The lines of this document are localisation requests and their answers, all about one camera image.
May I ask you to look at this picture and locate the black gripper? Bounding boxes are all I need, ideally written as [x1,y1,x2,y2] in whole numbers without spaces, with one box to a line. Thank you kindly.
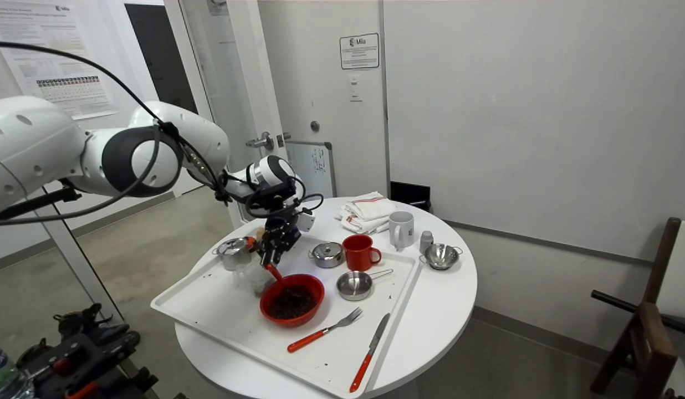
[256,208,306,268]

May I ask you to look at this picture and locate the orange handled metal spoon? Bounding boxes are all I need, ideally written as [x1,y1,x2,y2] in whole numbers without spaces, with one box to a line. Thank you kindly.
[262,258,292,297]

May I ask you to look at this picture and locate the red plastic bowl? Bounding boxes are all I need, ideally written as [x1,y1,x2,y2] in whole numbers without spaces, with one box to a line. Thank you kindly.
[256,272,327,329]

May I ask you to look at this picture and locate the small open steel bowl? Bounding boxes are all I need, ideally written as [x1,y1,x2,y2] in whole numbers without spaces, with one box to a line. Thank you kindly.
[333,268,374,303]

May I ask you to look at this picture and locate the shiny steel bowl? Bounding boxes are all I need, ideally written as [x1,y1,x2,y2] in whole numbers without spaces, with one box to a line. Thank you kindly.
[421,242,460,272]

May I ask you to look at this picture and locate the steel canister with lid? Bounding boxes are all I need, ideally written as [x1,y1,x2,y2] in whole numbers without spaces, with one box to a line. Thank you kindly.
[214,235,253,272]

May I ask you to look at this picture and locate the dark brown beans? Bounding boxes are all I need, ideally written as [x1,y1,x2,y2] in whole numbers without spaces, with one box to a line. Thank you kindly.
[270,285,316,320]

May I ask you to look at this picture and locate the small lidded steel pot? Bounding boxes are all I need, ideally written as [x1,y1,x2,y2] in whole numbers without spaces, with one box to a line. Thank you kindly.
[307,238,346,271]

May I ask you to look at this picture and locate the white plastic tray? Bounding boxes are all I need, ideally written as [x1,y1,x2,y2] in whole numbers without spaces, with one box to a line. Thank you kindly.
[145,230,425,399]

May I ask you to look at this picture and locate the red mug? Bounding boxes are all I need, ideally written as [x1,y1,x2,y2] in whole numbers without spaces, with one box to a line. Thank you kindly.
[339,233,382,272]

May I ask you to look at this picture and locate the white red kitchen towel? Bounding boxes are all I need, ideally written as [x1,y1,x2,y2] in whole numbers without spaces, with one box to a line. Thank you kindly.
[334,190,403,237]

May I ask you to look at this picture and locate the white door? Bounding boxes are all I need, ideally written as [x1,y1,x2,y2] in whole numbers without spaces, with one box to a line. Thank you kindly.
[206,0,294,217]

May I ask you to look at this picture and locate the black box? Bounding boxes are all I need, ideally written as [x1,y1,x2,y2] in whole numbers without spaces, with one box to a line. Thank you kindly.
[388,177,432,215]

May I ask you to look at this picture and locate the round white table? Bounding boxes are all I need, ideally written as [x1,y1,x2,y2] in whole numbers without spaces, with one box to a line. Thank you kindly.
[170,194,479,399]

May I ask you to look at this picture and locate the grey metal stand pole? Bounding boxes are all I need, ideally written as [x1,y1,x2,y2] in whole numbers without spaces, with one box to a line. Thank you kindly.
[38,212,126,327]

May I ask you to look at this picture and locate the black orange clamp tools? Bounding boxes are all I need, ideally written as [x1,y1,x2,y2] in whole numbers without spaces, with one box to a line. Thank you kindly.
[11,300,182,399]

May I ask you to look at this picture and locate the dark wooden chair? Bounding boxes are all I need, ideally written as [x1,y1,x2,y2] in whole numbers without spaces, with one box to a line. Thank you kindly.
[586,215,685,399]

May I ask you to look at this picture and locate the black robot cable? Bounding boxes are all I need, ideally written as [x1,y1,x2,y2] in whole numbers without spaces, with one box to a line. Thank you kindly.
[0,40,325,228]

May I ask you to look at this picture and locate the silver door lever handle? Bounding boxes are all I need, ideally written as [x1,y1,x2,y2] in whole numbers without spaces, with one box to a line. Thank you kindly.
[243,131,276,153]

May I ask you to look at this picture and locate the white light switch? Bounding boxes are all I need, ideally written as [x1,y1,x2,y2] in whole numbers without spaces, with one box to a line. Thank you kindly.
[346,75,366,104]

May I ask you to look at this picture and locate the white wall sign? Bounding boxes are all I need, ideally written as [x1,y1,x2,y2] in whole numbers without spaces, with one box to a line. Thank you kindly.
[337,31,381,73]

